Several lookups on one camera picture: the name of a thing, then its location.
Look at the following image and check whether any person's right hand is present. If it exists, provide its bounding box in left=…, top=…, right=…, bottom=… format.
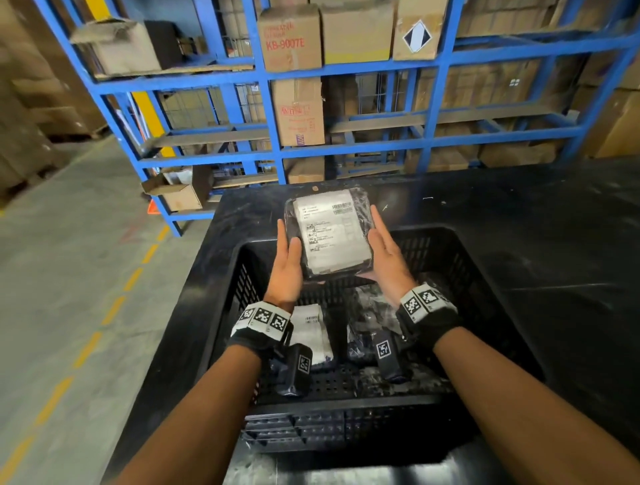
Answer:
left=357, top=203, right=418, bottom=308

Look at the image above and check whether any person's left hand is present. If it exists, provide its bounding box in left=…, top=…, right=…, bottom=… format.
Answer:
left=263, top=219, right=305, bottom=314

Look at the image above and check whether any black plastic crate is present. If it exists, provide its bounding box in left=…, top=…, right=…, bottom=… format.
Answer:
left=197, top=225, right=546, bottom=456

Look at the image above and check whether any person's right forearm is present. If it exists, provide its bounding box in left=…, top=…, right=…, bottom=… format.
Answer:
left=432, top=327, right=640, bottom=485

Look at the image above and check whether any person's left forearm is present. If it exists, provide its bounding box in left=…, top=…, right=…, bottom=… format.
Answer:
left=112, top=344, right=262, bottom=485

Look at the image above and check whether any small plain cardboard box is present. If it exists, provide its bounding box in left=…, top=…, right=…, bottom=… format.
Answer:
left=283, top=157, right=326, bottom=185

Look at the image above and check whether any tall red printed cardboard box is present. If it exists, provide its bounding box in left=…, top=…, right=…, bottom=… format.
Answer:
left=271, top=77, right=326, bottom=147

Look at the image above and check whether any plastic wrapped carton pallet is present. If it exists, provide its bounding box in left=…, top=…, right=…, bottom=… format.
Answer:
left=405, top=57, right=576, bottom=173

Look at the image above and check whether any blue metal shelf rack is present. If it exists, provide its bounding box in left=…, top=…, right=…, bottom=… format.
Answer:
left=32, top=0, right=640, bottom=239

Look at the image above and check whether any diamond label cardboard box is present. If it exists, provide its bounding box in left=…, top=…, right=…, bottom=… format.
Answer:
left=392, top=0, right=449, bottom=62

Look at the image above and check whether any yellow striped cardboard box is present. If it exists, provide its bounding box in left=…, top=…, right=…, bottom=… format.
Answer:
left=319, top=0, right=396, bottom=66

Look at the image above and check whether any red lettered cardboard box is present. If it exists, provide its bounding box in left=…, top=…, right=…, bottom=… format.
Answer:
left=257, top=3, right=323, bottom=73

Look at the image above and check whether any stack of brown cartons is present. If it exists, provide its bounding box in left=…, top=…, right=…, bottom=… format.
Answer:
left=0, top=0, right=109, bottom=201
left=569, top=49, right=640, bottom=160

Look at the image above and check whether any large open cardboard box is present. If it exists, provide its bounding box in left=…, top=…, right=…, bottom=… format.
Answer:
left=69, top=17, right=183, bottom=77

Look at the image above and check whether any right wrist strap with markers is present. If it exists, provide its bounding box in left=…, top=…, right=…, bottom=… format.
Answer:
left=395, top=281, right=465, bottom=352

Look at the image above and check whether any wrist strap with markers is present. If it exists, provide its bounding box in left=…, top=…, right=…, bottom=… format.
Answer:
left=226, top=300, right=293, bottom=364
left=395, top=281, right=465, bottom=352

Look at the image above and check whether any left wrist strap with markers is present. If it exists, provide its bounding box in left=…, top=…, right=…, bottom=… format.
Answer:
left=226, top=300, right=293, bottom=364

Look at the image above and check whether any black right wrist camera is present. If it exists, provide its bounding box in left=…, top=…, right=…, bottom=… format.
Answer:
left=372, top=327, right=411, bottom=384

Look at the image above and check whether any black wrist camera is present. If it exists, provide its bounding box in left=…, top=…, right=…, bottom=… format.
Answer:
left=372, top=327, right=411, bottom=384
left=269, top=342, right=313, bottom=398

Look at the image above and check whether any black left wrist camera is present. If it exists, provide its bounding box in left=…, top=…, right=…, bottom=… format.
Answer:
left=269, top=342, right=313, bottom=398

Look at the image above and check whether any yellow post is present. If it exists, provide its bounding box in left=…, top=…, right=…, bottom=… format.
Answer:
left=83, top=0, right=177, bottom=159

